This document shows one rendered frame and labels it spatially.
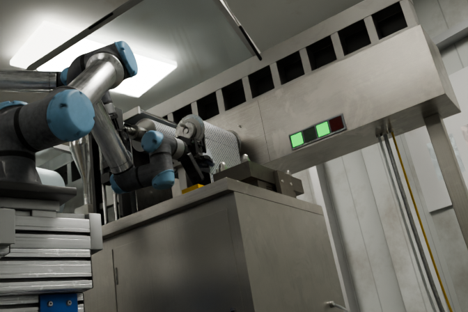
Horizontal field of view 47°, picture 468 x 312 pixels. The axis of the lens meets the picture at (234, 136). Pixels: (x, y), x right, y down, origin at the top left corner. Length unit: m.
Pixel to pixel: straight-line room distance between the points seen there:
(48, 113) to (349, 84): 1.30
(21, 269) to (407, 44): 1.57
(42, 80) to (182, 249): 0.75
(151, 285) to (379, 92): 1.10
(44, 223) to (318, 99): 1.32
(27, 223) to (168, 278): 0.62
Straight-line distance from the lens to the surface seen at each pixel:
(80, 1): 4.14
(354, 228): 4.64
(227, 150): 2.22
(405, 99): 2.12
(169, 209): 1.76
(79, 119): 1.32
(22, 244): 1.28
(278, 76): 2.40
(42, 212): 1.33
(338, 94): 2.23
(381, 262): 4.51
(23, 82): 1.98
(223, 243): 1.65
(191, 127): 2.13
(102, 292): 1.98
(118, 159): 1.82
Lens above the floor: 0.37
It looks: 23 degrees up
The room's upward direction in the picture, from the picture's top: 10 degrees counter-clockwise
